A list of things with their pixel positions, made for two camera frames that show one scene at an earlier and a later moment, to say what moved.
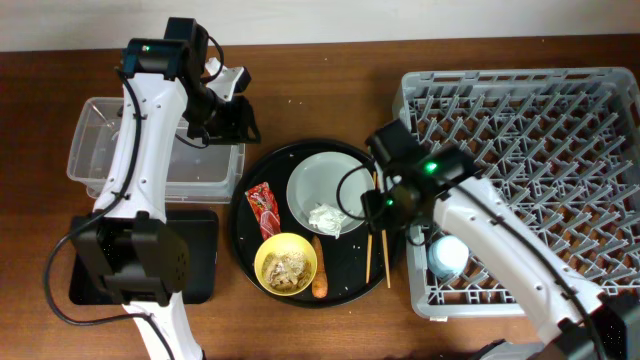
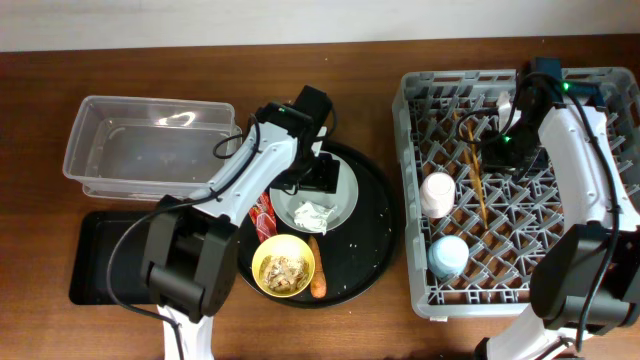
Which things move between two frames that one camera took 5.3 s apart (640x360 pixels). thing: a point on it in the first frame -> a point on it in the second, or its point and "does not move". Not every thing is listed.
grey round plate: [327, 219] -> [344, 199]
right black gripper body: [391, 207] -> [516, 150]
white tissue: [327, 219] -> [313, 216]
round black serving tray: [300, 226] does not move
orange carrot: [320, 284] does not move
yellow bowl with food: [285, 264] does not move
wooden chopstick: [369, 248] -> [464, 151]
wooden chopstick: [384, 239] -> [477, 174]
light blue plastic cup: [448, 257] does not move
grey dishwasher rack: [564, 141] does not move
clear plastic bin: [195, 173] does not move
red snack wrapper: [265, 208] does not move
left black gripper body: [217, 120] -> [315, 173]
